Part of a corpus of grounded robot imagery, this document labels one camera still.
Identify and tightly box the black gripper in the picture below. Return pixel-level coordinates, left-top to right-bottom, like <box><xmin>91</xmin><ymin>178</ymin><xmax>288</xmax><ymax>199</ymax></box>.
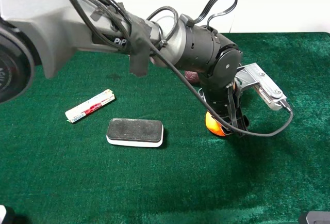
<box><xmin>199</xmin><ymin>74</ymin><xmax>250</xmax><ymax>135</ymax></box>

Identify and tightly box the orange fruit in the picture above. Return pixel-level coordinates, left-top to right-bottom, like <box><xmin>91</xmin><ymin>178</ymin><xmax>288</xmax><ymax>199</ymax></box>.
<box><xmin>205</xmin><ymin>112</ymin><xmax>228</xmax><ymax>137</ymax></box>

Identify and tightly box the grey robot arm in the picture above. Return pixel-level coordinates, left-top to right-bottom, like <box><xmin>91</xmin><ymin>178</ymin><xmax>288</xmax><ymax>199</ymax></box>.
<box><xmin>1</xmin><ymin>0</ymin><xmax>248</xmax><ymax>134</ymax></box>

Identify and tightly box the dark red ball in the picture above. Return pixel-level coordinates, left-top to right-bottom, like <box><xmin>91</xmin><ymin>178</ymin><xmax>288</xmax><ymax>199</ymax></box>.
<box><xmin>184</xmin><ymin>71</ymin><xmax>200</xmax><ymax>84</ymax></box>

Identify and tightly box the whiteboard eraser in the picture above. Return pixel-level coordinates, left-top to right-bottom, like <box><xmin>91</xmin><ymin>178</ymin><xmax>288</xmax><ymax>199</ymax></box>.
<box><xmin>106</xmin><ymin>118</ymin><xmax>164</xmax><ymax>148</ymax></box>

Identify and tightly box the candy roll wrapper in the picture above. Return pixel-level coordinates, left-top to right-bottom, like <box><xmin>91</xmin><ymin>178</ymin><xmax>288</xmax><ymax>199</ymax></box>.
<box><xmin>65</xmin><ymin>89</ymin><xmax>116</xmax><ymax>123</ymax></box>

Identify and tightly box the green felt table cloth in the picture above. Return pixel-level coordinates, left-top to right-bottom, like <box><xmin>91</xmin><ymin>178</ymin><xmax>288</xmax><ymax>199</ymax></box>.
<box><xmin>1</xmin><ymin>33</ymin><xmax>329</xmax><ymax>223</ymax></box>

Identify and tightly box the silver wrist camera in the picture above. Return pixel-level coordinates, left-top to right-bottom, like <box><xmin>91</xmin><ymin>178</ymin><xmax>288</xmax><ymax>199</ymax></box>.
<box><xmin>236</xmin><ymin>63</ymin><xmax>292</xmax><ymax>112</ymax></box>

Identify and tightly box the black cable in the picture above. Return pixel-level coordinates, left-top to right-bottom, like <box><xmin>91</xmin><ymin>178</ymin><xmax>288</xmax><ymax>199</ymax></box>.
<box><xmin>46</xmin><ymin>0</ymin><xmax>294</xmax><ymax>137</ymax></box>

